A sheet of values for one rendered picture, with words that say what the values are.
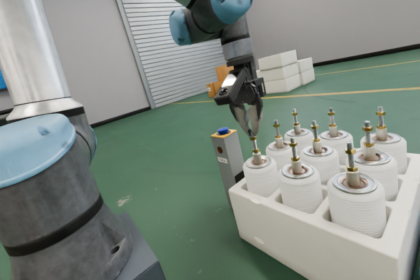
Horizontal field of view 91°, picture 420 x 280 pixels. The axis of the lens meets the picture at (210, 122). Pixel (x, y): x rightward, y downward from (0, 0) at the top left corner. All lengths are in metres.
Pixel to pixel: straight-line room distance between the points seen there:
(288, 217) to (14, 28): 0.63
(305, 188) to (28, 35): 0.60
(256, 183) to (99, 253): 0.40
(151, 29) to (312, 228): 5.60
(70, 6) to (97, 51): 0.96
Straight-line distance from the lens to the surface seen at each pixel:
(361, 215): 0.51
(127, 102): 5.37
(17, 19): 0.47
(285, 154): 0.67
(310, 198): 0.55
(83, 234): 0.34
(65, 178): 0.32
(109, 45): 5.49
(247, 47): 0.54
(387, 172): 0.59
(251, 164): 0.62
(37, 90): 0.45
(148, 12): 5.96
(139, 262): 0.37
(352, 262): 0.54
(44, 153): 0.31
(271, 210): 0.58
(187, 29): 0.48
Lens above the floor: 0.53
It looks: 13 degrees down
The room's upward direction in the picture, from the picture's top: 15 degrees counter-clockwise
